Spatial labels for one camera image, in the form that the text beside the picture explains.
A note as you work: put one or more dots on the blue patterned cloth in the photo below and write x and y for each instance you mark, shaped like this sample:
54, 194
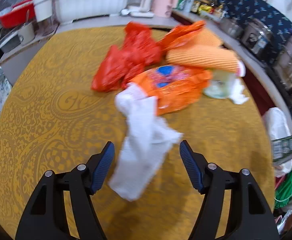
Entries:
244, 11

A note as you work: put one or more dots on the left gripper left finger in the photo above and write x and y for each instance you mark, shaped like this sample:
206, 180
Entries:
60, 206

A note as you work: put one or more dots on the steel rice cooker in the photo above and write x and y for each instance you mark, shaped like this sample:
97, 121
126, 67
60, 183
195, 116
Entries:
256, 37

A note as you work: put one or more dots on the small white tissue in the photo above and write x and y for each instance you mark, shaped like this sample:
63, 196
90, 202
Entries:
236, 94

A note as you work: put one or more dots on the red plastic bag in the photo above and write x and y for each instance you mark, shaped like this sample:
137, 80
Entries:
138, 51

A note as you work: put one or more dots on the white pink paper cup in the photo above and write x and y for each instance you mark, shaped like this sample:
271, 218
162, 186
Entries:
241, 72

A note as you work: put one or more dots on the red plastic basin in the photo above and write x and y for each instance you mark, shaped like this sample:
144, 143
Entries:
17, 14

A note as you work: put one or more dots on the white blender base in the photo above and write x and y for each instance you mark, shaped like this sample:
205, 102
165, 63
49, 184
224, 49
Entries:
138, 8

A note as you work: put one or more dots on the orange ribbed cloth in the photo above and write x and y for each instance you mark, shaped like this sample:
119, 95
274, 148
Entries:
204, 51

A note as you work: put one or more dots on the condiment bottles cluster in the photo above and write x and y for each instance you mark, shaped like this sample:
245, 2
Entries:
205, 8

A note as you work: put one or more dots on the white lined trash bin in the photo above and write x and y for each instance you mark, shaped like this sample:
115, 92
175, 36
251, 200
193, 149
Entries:
276, 125

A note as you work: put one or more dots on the green plastic bag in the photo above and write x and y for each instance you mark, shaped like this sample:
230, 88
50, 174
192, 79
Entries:
283, 193

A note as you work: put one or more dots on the orange snack bag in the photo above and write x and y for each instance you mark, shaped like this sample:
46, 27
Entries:
174, 86

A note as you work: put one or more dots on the small steel bowl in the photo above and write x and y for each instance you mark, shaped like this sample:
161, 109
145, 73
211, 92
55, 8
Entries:
231, 27

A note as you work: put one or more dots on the clear green plastic cup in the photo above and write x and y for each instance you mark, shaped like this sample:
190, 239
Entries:
220, 85

